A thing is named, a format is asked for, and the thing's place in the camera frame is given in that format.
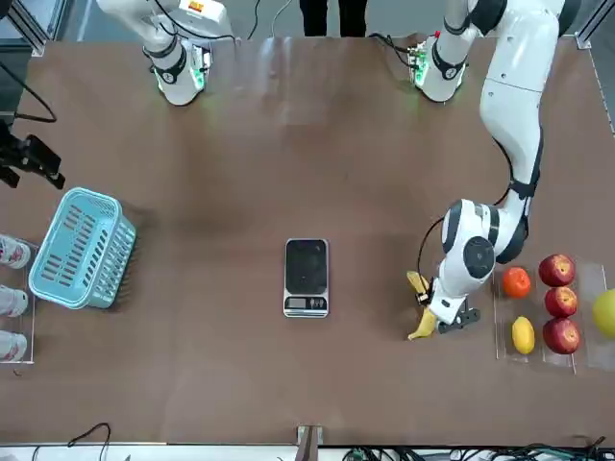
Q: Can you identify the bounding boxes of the black cable at arm foot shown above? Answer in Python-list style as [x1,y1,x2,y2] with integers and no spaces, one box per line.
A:
[368,32,415,66]

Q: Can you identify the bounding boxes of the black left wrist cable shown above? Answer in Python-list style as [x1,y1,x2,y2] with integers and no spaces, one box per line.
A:
[415,216,451,289]

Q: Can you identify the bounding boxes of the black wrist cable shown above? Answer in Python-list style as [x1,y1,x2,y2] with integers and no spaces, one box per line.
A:
[0,61,59,124]
[415,216,451,289]

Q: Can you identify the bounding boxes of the black looped cable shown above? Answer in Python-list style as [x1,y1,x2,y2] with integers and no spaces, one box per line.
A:
[66,422,113,461]

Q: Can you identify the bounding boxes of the red apple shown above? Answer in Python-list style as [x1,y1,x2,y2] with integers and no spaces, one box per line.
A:
[544,285,579,319]
[537,254,577,288]
[542,317,581,356]

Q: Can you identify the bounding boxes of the aluminium frame post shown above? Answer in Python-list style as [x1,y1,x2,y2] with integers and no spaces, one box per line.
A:
[573,0,615,50]
[0,0,64,57]

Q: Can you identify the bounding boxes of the yellow lemon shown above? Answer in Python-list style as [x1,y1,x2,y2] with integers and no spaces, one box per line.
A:
[511,315,536,356]

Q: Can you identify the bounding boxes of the grey metal table bracket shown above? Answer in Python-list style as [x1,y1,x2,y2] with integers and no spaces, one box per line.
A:
[295,424,327,461]

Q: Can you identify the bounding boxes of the yellow banana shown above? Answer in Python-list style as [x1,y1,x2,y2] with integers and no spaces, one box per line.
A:
[406,269,439,342]

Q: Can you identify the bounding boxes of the clear plastic tray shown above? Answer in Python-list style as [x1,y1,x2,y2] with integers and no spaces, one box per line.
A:
[536,260,585,370]
[491,265,540,362]
[575,260,615,375]

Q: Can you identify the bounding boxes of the thin white cable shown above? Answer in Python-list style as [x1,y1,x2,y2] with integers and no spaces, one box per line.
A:
[272,0,295,37]

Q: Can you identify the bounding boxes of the light blue plastic basket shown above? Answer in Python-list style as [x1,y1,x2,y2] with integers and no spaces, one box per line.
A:
[28,186,139,311]

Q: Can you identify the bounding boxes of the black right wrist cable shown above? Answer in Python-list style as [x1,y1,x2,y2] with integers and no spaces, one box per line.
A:
[0,61,59,124]

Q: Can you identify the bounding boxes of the large green pomelo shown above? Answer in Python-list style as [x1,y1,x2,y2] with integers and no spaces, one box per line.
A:
[591,288,615,340]

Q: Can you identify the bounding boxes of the tangled black cables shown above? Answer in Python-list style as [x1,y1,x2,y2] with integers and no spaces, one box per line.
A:
[345,433,615,461]

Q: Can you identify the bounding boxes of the white bottle with red label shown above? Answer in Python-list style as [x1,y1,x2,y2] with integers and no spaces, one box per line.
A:
[0,233,32,270]
[0,283,31,319]
[0,329,29,363]

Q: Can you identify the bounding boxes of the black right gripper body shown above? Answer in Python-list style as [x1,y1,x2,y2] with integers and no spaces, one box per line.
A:
[0,119,31,170]

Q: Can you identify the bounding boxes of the orange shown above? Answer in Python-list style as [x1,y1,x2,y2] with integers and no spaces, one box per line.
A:
[502,266,532,300]

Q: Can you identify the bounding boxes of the person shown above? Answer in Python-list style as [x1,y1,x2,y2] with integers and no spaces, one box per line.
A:
[299,0,368,39]

